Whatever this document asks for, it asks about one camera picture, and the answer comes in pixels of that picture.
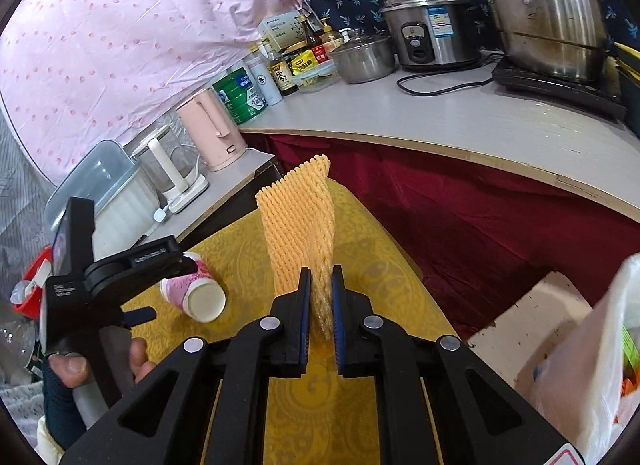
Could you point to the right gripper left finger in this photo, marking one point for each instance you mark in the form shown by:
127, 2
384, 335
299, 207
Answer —
206, 402

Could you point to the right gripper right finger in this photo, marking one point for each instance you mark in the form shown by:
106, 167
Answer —
438, 402

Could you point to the orange foam fruit net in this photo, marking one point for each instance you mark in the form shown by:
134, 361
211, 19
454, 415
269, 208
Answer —
298, 219

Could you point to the white trash bag bin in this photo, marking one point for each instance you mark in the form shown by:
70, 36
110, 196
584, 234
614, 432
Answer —
577, 383

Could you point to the red plastic basin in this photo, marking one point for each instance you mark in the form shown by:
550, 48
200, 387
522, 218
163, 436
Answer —
27, 295

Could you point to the cardboard box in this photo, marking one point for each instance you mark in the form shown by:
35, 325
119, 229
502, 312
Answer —
523, 336

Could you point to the white dish rack grey lid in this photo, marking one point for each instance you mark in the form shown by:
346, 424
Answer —
123, 195

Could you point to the pink paper cup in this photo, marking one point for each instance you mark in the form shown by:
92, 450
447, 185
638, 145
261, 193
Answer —
197, 295

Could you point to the white electric kettle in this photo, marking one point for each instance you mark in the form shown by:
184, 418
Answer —
173, 169

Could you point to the red cabinet curtain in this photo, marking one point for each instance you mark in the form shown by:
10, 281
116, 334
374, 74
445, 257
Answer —
482, 237

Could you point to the pink electric kettle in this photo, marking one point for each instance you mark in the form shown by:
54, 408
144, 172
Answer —
212, 129

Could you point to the green tin can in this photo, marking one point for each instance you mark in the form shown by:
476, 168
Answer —
240, 96

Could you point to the pink dotted curtain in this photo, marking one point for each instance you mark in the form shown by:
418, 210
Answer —
75, 72

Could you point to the white slim bottle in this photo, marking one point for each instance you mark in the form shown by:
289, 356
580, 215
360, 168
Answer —
263, 78

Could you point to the dark soy sauce bottle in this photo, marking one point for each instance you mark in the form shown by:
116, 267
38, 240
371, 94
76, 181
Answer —
279, 69

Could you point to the black induction cooker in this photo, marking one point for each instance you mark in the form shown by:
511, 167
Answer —
598, 97

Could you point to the small steel pot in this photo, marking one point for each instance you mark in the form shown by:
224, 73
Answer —
365, 59

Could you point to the silver rice cooker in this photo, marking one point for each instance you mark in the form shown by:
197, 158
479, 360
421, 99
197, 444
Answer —
432, 34

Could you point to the stacked yellow teal basins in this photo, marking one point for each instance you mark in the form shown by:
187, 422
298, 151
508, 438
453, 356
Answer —
628, 64

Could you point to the large steel steamer pot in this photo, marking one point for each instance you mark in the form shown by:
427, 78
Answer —
561, 38

